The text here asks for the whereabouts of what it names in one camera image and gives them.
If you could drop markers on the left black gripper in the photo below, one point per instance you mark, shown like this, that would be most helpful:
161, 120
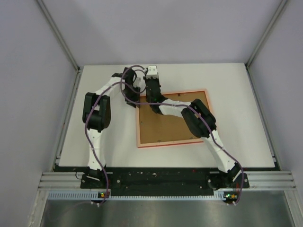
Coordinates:
134, 99

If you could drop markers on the red picture frame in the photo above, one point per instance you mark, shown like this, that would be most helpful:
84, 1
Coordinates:
155, 130

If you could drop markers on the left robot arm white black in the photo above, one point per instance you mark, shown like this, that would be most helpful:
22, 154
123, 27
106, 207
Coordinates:
97, 115

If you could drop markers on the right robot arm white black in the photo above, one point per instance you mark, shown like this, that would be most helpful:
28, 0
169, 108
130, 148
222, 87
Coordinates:
201, 123

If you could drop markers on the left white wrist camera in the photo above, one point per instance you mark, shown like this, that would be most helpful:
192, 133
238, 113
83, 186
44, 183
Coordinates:
137, 82

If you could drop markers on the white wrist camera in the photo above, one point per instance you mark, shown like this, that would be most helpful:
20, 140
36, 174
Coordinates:
151, 72
137, 82

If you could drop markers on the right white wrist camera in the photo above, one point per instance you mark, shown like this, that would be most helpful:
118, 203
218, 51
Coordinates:
151, 72

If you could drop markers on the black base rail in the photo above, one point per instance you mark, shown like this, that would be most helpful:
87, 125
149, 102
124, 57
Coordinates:
156, 181

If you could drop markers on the right corner aluminium post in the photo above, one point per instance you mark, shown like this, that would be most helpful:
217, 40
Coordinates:
267, 32

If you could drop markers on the corner aluminium post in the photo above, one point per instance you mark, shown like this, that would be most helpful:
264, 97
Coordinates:
57, 34
267, 32

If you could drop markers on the left corner aluminium post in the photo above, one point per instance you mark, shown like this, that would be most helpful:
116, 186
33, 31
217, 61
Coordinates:
57, 34

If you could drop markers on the grey slotted cable duct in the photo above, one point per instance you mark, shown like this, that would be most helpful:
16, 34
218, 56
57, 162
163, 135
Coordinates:
99, 196

